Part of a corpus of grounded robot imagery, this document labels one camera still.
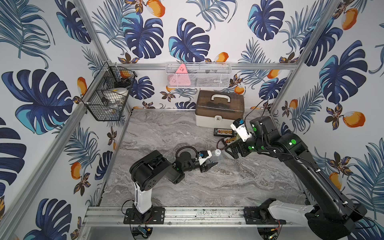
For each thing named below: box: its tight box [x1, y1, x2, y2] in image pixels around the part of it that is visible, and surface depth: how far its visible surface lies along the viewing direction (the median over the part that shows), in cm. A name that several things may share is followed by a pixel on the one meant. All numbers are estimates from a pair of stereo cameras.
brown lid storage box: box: [195, 90, 245, 129], surface depth 102 cm
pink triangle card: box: [169, 63, 191, 87], surface depth 92 cm
